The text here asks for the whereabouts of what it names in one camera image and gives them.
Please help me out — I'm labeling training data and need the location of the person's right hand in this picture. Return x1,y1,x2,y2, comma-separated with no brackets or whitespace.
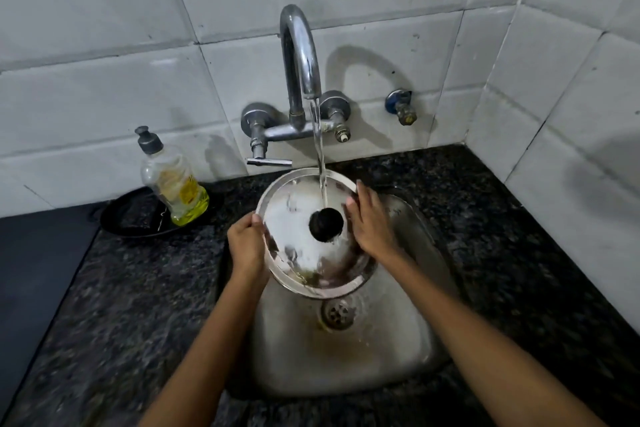
345,180,402,265

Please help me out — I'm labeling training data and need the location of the person's left forearm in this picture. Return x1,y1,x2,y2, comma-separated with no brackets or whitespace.
140,274,270,427

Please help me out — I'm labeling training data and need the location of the person's left hand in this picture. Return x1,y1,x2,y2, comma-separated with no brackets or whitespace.
227,211,271,284

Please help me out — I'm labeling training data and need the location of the clear dish soap bottle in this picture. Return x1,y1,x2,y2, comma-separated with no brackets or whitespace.
134,126,210,227

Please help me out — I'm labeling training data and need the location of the steel lid with black knob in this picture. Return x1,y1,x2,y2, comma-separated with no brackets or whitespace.
255,167,378,300

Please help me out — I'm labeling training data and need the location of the black frying pan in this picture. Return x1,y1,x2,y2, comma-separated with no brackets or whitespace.
99,187,213,241

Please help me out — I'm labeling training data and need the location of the person's right forearm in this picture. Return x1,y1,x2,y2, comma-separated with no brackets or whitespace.
382,248,607,427

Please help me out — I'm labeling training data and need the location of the sink drain strainer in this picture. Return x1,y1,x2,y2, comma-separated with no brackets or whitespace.
321,299,357,331

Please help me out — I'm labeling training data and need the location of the chrome wall tap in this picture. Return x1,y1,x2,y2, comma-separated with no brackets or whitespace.
240,4,352,168

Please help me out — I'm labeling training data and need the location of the brass wall valve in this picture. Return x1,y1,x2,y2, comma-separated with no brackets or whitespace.
384,89,418,126

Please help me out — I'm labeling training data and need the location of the steel kitchen sink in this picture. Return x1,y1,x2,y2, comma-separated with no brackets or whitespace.
247,191,458,398

